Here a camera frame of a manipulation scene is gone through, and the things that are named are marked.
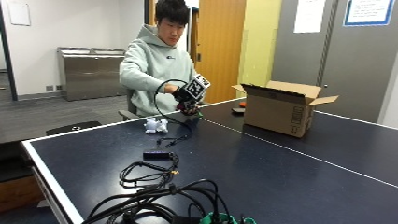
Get white marker cube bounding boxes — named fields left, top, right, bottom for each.
left=181, top=73, right=211, bottom=101

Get grey office chair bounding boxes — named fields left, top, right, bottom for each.
left=117, top=89, right=142, bottom=121

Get small black adapter box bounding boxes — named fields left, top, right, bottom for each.
left=142, top=150, right=171, bottom=161

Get the person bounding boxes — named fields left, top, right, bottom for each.
left=118, top=0, right=199, bottom=119

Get orange wooden door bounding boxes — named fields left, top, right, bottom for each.
left=194, top=0, right=247, bottom=105

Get open cardboard box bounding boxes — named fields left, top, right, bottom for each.
left=230, top=80, right=339, bottom=139

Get stainless steel waste bins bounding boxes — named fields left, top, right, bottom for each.
left=56, top=47, right=127, bottom=102

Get black chair seat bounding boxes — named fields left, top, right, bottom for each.
left=45, top=120, right=103, bottom=136

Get green plastic object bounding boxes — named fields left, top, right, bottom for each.
left=198, top=212, right=258, bottom=224

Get white paper sheet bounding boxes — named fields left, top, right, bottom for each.
left=292, top=0, right=327, bottom=35

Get wooden bench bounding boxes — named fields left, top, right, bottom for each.
left=0, top=174, right=46, bottom=214

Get blue framed notice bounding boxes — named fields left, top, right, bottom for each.
left=342, top=0, right=396, bottom=27

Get black glove cable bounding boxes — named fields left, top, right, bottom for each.
left=153, top=78, right=195, bottom=133

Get short thin black cable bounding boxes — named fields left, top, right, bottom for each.
left=155, top=133, right=193, bottom=148

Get thin black coiled cable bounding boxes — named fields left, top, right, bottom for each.
left=118, top=151, right=181, bottom=189

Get thick black cable bundle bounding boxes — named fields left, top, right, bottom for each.
left=81, top=178, right=234, bottom=224

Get white wall board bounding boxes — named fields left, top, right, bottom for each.
left=5, top=0, right=32, bottom=27

